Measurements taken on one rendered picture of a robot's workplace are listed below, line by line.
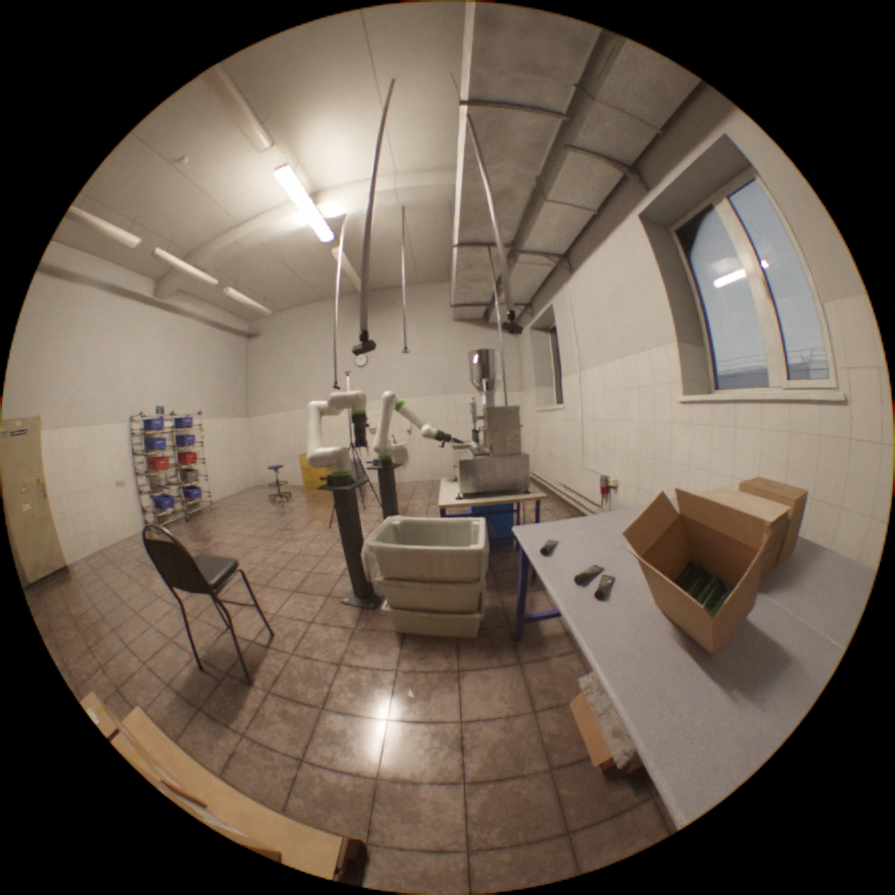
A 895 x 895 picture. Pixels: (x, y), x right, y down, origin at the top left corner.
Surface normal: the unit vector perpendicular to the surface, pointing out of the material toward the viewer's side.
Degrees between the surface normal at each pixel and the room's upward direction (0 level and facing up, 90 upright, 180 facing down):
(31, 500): 90
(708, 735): 0
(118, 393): 90
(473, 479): 90
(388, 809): 0
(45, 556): 90
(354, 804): 0
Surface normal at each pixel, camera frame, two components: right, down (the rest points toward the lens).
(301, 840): -0.07, -0.99
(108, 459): 1.00, -0.06
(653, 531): -0.26, -0.24
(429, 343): 0.00, 0.11
